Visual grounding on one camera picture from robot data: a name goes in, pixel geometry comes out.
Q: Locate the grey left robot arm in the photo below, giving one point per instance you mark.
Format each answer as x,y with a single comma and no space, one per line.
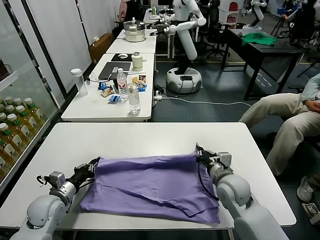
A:
42,212

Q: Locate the seated person beige trousers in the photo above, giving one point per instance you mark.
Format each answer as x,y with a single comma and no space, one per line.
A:
287,125

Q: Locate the black mouse pad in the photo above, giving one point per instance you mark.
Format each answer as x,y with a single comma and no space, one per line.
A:
115,59

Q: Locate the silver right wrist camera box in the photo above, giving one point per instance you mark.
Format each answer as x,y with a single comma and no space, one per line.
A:
224,160

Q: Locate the white robot behind black table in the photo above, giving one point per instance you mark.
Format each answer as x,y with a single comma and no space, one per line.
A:
257,10

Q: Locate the blue snack packet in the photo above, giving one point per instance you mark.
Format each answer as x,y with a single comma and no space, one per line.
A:
114,99
142,87
103,86

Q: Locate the metal caster foot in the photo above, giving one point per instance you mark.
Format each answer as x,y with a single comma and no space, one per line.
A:
312,212

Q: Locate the black table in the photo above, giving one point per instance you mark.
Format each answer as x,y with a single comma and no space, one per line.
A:
275,51

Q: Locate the black tripod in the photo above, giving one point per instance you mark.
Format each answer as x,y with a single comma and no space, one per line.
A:
278,25

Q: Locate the white computer mouse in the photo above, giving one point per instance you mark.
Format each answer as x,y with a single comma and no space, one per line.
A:
122,56

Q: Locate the black office chair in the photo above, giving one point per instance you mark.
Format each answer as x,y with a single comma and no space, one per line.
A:
215,37

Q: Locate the grey sneaker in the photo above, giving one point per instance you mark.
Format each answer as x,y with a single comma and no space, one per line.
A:
305,190

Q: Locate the pink jacket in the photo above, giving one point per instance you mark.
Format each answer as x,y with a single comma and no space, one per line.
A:
125,11

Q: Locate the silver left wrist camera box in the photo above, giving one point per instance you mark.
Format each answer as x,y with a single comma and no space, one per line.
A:
57,180

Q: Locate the brown cardboard box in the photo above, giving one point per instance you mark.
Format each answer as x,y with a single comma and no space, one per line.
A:
100,49

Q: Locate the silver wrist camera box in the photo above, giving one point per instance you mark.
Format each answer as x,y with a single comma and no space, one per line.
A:
224,160
57,180

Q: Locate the dark snack packet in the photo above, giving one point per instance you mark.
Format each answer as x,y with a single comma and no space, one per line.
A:
142,77

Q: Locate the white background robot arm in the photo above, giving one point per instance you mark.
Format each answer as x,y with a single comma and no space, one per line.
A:
166,19
185,25

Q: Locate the purple T-shirt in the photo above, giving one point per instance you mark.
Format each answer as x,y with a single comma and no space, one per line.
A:
150,185

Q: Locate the yellow snack packet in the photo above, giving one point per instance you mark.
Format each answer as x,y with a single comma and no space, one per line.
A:
135,80

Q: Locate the brown snack packet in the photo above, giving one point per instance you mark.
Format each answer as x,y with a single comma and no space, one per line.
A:
107,93

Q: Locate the clear tumbler white lid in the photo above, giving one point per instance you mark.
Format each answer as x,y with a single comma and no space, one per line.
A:
80,84

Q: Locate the small white remote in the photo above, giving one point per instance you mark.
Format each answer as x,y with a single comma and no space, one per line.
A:
115,69

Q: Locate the water bottle red label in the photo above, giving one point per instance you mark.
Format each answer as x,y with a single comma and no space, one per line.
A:
122,85

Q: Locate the white shelf red items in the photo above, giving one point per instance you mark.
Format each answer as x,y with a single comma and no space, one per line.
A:
231,11

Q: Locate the white power strip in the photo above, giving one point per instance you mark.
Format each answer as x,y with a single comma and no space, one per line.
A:
157,95

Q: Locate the cream steamer pot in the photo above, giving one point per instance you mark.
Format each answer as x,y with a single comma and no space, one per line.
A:
135,34

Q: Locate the person's bare hand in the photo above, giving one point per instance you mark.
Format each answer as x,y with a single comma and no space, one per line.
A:
313,105

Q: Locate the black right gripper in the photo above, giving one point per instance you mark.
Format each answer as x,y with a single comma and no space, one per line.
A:
210,161

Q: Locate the glass door display fridge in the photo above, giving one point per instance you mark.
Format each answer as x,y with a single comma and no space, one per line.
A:
15,50

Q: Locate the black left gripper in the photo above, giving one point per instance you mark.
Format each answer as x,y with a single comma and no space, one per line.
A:
80,177

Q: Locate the cream thermos jug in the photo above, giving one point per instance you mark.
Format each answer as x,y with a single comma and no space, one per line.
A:
137,63

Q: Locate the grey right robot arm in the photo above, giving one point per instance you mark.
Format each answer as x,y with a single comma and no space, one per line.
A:
240,200

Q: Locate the black closed laptop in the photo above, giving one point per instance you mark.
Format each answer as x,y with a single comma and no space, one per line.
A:
112,70

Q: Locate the small green bottle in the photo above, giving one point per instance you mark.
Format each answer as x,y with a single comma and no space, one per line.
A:
154,10

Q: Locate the clear plastic water bottle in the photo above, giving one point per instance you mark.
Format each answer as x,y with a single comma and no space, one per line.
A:
134,102

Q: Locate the green cloth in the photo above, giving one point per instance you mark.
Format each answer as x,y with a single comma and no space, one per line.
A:
258,39

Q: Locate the white humanoid robot body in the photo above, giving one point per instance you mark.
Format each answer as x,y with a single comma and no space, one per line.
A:
175,83

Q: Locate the white rectangular table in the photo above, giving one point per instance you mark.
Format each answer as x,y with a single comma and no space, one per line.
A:
135,47
100,110
152,17

